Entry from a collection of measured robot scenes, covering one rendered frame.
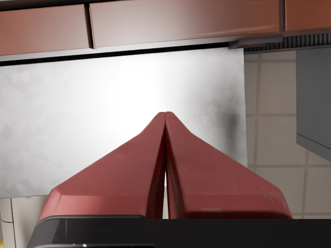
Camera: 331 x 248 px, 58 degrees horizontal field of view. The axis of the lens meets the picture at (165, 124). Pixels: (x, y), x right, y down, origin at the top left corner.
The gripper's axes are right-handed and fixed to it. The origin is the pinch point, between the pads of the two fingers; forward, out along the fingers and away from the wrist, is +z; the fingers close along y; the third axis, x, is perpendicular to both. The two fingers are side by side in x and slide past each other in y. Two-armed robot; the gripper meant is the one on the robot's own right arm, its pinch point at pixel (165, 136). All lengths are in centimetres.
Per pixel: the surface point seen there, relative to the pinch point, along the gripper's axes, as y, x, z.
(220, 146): -8.3, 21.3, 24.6
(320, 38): -28, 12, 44
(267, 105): -38, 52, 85
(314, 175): -58, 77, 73
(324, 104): -49, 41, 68
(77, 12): 8.2, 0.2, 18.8
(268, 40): -11.4, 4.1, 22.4
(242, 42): -8.5, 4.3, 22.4
